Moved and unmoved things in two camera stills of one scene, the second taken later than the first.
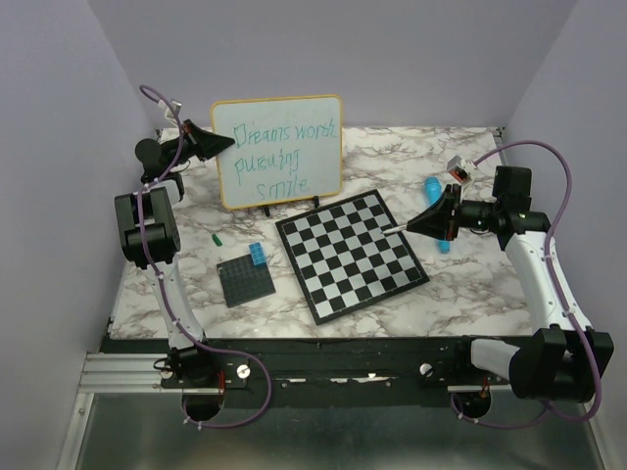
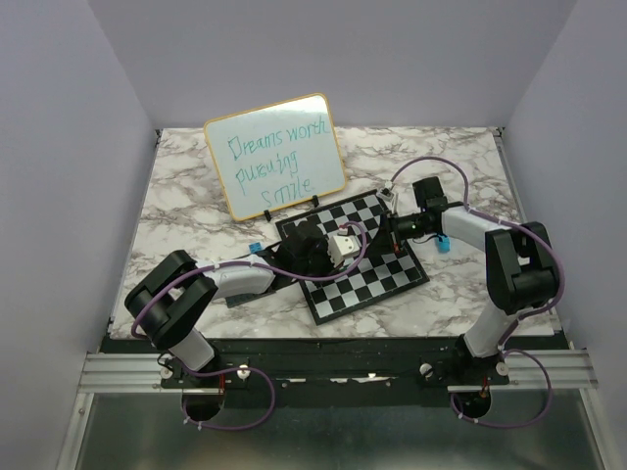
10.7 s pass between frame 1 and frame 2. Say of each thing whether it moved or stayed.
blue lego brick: stayed
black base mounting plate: stayed
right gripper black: moved
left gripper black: moved
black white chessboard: stayed
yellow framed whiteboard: moved
